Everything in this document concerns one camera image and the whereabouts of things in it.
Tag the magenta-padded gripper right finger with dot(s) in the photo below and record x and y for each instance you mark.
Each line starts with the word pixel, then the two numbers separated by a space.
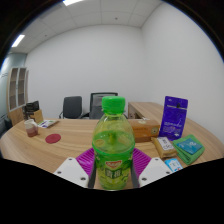
pixel 151 170

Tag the flat round red coaster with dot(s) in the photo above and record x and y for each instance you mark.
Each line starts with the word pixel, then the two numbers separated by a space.
pixel 53 138

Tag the small blue white packet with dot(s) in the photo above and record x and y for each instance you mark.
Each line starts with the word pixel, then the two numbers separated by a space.
pixel 173 165

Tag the wooden glass-door cabinet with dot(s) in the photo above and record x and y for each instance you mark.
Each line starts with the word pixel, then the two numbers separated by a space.
pixel 16 96

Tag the white printed leaflet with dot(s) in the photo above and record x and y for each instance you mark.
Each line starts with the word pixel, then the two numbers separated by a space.
pixel 47 123

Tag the wooden side desk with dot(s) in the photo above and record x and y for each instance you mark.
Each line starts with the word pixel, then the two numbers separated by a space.
pixel 145 110

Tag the purple pouch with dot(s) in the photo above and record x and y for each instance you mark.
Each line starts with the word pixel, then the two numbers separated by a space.
pixel 173 118

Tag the grey backpack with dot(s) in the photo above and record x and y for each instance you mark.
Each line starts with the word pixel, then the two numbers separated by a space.
pixel 96 110

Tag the black mesh armrest chair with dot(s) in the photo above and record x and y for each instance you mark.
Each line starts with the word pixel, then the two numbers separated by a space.
pixel 95 96

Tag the green folded cloth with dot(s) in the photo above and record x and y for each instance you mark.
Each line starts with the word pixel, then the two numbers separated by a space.
pixel 189 148

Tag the small tan cardboard box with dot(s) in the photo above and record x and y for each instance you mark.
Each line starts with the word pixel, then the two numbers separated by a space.
pixel 145 130

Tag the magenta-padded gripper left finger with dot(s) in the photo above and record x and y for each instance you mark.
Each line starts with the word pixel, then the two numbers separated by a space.
pixel 71 170

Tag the beige snack packet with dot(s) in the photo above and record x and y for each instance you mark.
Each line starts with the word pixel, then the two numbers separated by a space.
pixel 164 147

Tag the green drink bottle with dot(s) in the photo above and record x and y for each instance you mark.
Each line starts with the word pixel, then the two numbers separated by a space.
pixel 113 150

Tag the black office chair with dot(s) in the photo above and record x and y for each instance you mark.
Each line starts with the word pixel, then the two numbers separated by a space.
pixel 72 106

